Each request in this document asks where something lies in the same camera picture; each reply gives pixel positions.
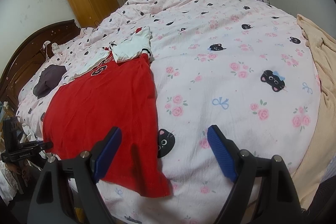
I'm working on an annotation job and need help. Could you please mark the red white basketball jersey shirt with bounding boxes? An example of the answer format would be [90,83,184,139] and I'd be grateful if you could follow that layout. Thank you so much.
[43,27,170,198]

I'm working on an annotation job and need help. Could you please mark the dark grey folded garment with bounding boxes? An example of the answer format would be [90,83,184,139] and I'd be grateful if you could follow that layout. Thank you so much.
[33,64,67,99]

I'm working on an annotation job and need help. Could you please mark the dark wooden headboard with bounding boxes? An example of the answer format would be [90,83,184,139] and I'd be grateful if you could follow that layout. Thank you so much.
[1,19,80,110]

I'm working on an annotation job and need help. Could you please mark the pink cat print duvet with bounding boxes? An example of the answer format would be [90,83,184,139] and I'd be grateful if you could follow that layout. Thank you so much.
[17,0,321,223]

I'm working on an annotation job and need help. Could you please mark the beige knitted blanket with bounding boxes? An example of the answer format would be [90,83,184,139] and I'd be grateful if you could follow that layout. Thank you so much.
[291,13,336,210]

